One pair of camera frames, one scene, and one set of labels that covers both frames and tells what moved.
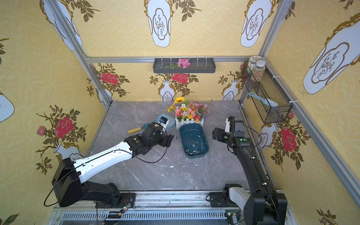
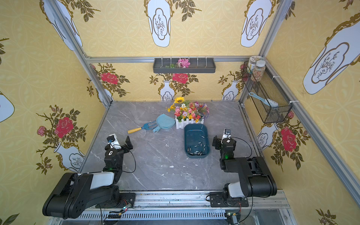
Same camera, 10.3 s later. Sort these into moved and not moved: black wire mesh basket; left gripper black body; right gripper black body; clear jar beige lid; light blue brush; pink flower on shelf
Moved: right gripper black body; left gripper black body
Not moved: pink flower on shelf; light blue brush; clear jar beige lid; black wire mesh basket
